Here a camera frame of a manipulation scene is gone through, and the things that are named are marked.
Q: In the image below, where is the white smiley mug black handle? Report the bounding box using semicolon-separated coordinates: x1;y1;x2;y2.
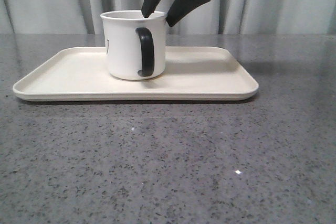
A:
100;10;166;80

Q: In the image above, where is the cream rectangular tray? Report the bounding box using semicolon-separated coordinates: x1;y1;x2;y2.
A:
13;47;259;102

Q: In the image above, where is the grey curtain backdrop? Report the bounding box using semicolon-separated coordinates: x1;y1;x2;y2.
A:
1;0;335;35

